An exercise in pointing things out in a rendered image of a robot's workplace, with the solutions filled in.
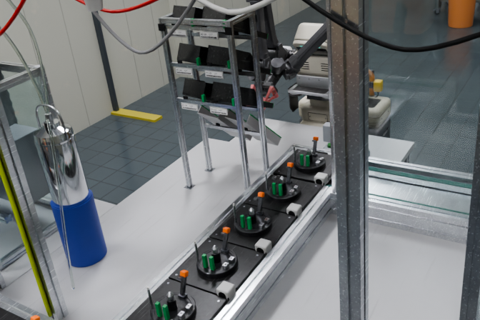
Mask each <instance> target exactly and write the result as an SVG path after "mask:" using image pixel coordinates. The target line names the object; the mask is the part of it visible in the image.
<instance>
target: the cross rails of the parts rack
mask: <svg viewBox="0 0 480 320"><path fill-rule="evenodd" d="M164 28H165V29H172V28H173V25H171V24H165V25H164ZM177 29H181V30H194V31H218V32H225V30H224V29H223V27H214V26H208V27H202V26H194V27H191V26H187V25H179V27H178V28H177ZM191 35H192V36H200V34H199V32H191ZM219 38H227V35H225V34H219ZM234 38H235V39H248V40H251V35H234ZM170 65H171V66H177V67H185V68H193V69H196V70H197V71H204V70H210V71H222V72H223V74H231V69H228V67H224V66H207V65H202V64H201V65H199V66H197V65H196V64H188V63H182V64H178V62H170ZM238 73H239V75H242V76H254V72H249V71H242V72H240V71H238ZM176 101H180V102H185V103H190V104H200V105H206V106H215V107H221V108H226V109H235V106H232V104H229V103H224V102H217V103H216V104H215V103H212V101H208V100H206V101H205V102H202V100H196V99H184V98H181V97H176ZM242 109H244V110H250V111H258V108H257V107H255V106H242Z"/></svg>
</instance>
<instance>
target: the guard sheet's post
mask: <svg viewBox="0 0 480 320"><path fill-rule="evenodd" d="M326 11H327V12H329V13H331V0H326ZM326 32H327V53H328V74H329V116H330V137H331V178H332V193H334V194H335V193H336V158H335V134H334V87H333V63H332V39H331V20H330V19H328V18H326Z"/></svg>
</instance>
